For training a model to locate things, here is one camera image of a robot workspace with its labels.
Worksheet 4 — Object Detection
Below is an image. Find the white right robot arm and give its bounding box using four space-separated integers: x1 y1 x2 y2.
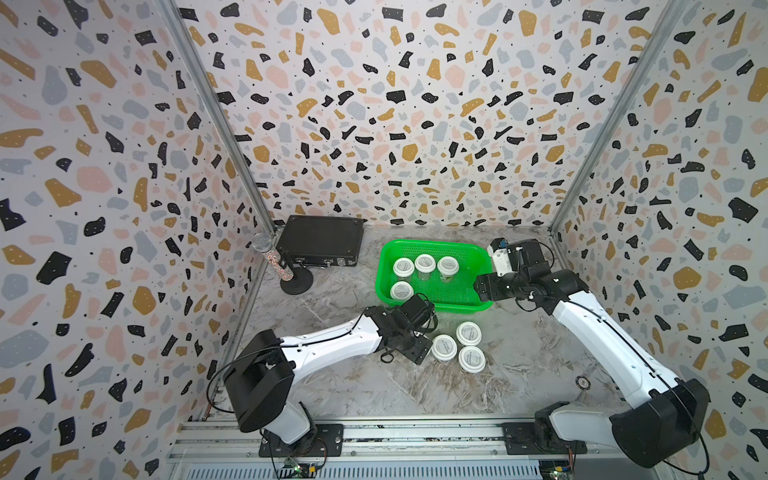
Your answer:
474 270 710 468

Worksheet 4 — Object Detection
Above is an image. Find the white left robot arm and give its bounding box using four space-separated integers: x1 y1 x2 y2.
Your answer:
222 295 437 452

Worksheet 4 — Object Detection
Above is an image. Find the green plastic basket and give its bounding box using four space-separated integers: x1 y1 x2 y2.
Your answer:
375 239 492 314

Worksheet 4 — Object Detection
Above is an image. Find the black microphone stand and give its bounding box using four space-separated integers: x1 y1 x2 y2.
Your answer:
279 258 314 295

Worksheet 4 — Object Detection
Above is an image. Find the black ribbed hard case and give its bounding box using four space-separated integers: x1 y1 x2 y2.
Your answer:
276 215 364 267

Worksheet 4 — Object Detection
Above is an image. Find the rhinestone silver microphone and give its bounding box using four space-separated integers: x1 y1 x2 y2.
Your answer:
252 232 294 282

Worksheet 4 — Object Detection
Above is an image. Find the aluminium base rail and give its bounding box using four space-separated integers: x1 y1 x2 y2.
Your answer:
167 415 677 479

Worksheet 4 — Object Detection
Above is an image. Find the aluminium corner post right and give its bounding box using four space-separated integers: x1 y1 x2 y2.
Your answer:
548 0 685 236

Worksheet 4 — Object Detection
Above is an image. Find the aluminium corner post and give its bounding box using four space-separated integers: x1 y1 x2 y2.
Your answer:
548 0 685 236
155 0 276 234

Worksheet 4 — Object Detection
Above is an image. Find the aluminium corner post left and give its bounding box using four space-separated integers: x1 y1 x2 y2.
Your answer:
155 0 276 234

